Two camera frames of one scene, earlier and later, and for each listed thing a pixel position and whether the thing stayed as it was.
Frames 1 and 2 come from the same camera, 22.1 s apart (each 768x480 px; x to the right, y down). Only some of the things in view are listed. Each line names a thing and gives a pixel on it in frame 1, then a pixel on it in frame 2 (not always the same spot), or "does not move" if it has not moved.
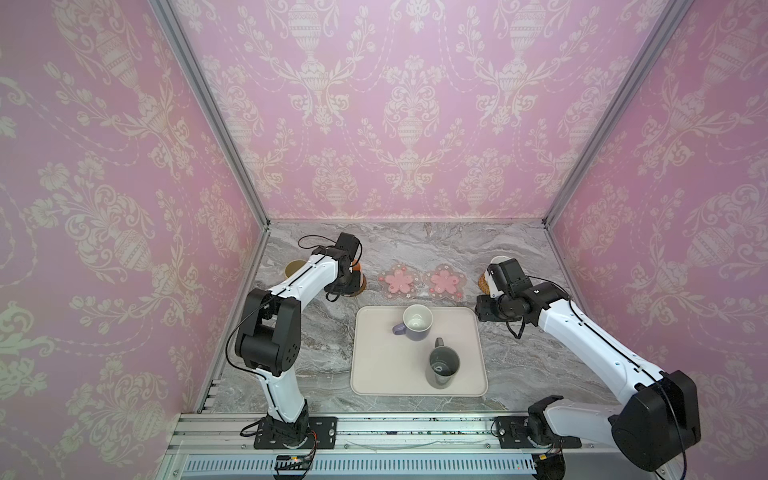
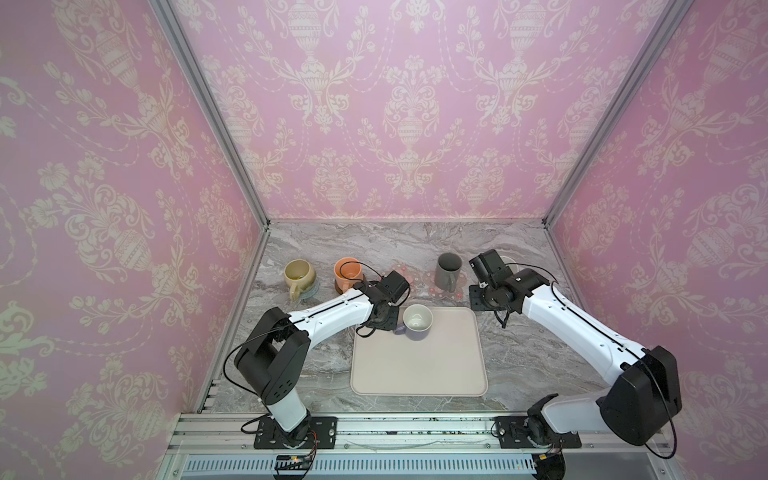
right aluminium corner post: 663,32 does not move
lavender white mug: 417,321 does not move
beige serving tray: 385,363 does not move
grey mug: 443,364 to 447,270
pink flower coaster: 445,281 does not move
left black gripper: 347,291 to 394,322
